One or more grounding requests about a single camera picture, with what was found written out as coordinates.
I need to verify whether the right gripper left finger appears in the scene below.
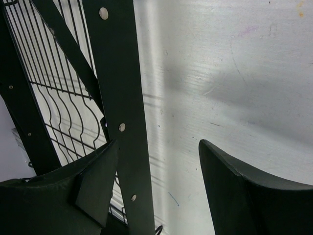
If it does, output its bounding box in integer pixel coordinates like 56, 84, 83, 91
0, 141, 119, 235

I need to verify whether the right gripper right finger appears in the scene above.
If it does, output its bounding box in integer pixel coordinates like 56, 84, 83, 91
199, 140, 313, 235

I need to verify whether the black wire dish rack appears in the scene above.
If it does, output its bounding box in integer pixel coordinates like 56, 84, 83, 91
0, 0, 163, 235

